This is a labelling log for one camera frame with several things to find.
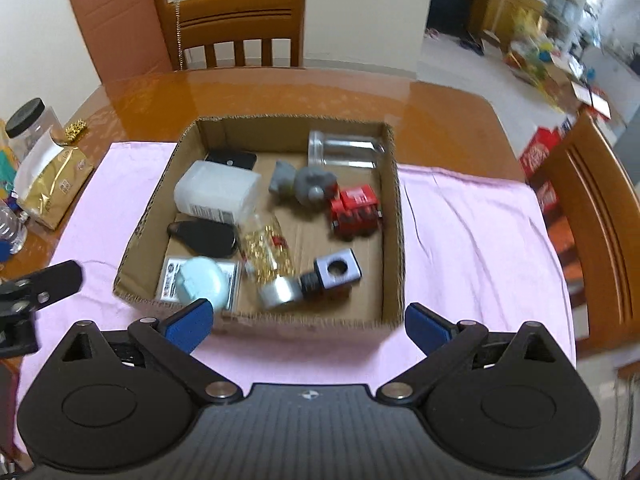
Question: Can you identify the teal round case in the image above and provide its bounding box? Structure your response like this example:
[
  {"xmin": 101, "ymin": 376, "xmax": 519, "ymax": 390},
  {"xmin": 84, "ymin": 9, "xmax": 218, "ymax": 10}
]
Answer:
[{"xmin": 176, "ymin": 257, "xmax": 230, "ymax": 311}]

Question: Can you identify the clear labelled case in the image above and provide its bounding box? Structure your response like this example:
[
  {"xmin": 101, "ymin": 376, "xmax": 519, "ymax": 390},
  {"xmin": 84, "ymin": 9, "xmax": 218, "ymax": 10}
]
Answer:
[{"xmin": 155, "ymin": 257, "xmax": 240, "ymax": 312}]

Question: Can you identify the bottle of yellow capsules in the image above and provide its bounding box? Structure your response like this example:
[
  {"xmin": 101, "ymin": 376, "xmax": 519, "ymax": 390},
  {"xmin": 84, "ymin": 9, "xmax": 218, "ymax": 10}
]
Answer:
[{"xmin": 239, "ymin": 212, "xmax": 303, "ymax": 310}]

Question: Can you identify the black toy train car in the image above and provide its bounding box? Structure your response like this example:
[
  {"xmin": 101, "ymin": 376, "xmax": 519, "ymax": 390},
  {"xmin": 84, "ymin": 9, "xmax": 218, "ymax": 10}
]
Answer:
[{"xmin": 299, "ymin": 248, "xmax": 362, "ymax": 297}]

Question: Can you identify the white plastic box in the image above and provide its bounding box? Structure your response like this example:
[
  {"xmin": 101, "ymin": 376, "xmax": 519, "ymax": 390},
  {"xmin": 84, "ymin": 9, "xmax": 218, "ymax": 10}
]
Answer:
[{"xmin": 174, "ymin": 160, "xmax": 262, "ymax": 224}]

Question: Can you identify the red toy train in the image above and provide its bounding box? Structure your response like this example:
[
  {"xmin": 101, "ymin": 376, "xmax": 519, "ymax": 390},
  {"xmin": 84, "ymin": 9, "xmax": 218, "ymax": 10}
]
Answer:
[{"xmin": 329, "ymin": 184, "xmax": 382, "ymax": 240}]

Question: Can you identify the black device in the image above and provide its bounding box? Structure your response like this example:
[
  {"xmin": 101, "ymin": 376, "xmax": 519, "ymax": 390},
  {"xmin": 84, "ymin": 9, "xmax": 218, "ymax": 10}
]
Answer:
[{"xmin": 205, "ymin": 148, "xmax": 257, "ymax": 170}]

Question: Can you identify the grey cat figurine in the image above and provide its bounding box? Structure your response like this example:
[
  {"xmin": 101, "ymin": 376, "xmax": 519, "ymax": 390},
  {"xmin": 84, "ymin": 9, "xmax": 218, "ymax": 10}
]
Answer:
[{"xmin": 268, "ymin": 160, "xmax": 338, "ymax": 209}]

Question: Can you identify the clear plastic jar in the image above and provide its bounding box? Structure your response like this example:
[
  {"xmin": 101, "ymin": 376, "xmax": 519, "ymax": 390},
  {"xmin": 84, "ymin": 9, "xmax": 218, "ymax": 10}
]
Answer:
[{"xmin": 307, "ymin": 130, "xmax": 385, "ymax": 169}]

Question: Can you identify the clear water bottle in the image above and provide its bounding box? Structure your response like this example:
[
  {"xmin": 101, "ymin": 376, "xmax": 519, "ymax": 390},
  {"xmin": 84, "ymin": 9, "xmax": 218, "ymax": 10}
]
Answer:
[{"xmin": 0, "ymin": 200, "xmax": 27, "ymax": 255}]

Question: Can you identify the pink cloth mat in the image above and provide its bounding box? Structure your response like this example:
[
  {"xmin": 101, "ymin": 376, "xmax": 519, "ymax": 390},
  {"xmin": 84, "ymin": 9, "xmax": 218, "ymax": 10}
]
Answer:
[{"xmin": 12, "ymin": 140, "xmax": 580, "ymax": 453}]

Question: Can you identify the gold tissue pack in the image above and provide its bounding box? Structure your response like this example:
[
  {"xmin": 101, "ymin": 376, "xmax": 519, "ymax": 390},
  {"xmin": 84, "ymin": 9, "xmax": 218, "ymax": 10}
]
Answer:
[{"xmin": 14, "ymin": 128, "xmax": 94, "ymax": 230}]

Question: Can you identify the black lid clear jar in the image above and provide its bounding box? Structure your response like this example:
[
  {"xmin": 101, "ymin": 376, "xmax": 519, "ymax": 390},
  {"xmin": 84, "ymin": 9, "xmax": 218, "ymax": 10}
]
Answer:
[{"xmin": 6, "ymin": 98, "xmax": 65, "ymax": 164}]

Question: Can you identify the brown cardboard box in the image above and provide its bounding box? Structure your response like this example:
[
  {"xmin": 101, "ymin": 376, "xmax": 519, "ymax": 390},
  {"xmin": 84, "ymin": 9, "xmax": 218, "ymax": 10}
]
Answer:
[{"xmin": 114, "ymin": 116, "xmax": 405, "ymax": 339}]

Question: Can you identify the wooden chair right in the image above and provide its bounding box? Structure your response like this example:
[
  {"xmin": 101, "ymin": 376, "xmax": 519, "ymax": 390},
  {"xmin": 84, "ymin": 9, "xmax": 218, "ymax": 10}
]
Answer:
[{"xmin": 527, "ymin": 113, "xmax": 639, "ymax": 358}]

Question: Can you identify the wooden chair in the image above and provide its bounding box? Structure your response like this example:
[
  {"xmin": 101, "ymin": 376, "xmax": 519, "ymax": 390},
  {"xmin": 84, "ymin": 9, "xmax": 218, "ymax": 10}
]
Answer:
[
  {"xmin": 157, "ymin": 0, "xmax": 306, "ymax": 70},
  {"xmin": 527, "ymin": 113, "xmax": 639, "ymax": 358}
]

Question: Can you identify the brown wooden door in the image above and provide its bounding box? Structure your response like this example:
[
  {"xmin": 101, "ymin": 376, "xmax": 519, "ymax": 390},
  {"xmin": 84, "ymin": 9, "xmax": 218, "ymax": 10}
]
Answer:
[{"xmin": 70, "ymin": 0, "xmax": 172, "ymax": 84}]

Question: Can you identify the wooden cabinet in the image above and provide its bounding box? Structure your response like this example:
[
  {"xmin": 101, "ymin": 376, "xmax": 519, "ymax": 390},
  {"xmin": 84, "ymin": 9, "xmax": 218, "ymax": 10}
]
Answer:
[{"xmin": 468, "ymin": 0, "xmax": 547, "ymax": 51}]

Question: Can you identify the wooden chair far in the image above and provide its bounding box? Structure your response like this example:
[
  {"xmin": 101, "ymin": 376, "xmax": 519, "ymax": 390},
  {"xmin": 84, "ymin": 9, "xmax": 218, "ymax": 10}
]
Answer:
[{"xmin": 157, "ymin": 0, "xmax": 306, "ymax": 70}]

